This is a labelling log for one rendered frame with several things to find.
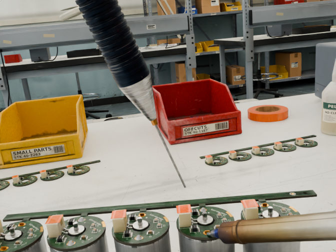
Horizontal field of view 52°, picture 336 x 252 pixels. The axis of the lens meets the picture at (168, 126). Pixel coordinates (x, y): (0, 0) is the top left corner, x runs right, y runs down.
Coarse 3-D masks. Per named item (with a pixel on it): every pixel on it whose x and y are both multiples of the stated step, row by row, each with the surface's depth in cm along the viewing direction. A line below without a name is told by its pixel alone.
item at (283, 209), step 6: (258, 204) 15; (270, 204) 16; (276, 204) 16; (282, 204) 16; (258, 210) 15; (264, 210) 15; (276, 210) 15; (282, 210) 15; (288, 210) 15; (294, 210) 15; (240, 216) 15
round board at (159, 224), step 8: (128, 216) 16; (136, 216) 16; (144, 216) 16; (152, 216) 16; (160, 216) 16; (152, 224) 15; (160, 224) 15; (168, 224) 15; (112, 232) 15; (120, 232) 15; (128, 232) 14; (136, 232) 14; (144, 232) 14; (152, 232) 14; (160, 232) 14; (120, 240) 14; (128, 240) 14; (136, 240) 14; (144, 240) 14; (152, 240) 14
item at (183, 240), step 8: (200, 216) 15; (208, 216) 15; (200, 224) 15; (208, 224) 15; (184, 240) 14; (192, 240) 14; (200, 240) 14; (208, 240) 14; (216, 240) 14; (184, 248) 14; (192, 248) 14; (200, 248) 14; (208, 248) 14; (216, 248) 14; (224, 248) 14; (232, 248) 14
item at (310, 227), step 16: (224, 224) 13; (240, 224) 12; (256, 224) 12; (272, 224) 11; (288, 224) 11; (304, 224) 10; (320, 224) 10; (224, 240) 13; (240, 240) 12; (256, 240) 12; (272, 240) 11; (288, 240) 11; (304, 240) 10; (320, 240) 10
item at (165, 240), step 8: (136, 224) 15; (144, 224) 15; (168, 232) 15; (160, 240) 14; (168, 240) 15; (120, 248) 14; (128, 248) 14; (136, 248) 14; (144, 248) 14; (152, 248) 14; (160, 248) 14; (168, 248) 15
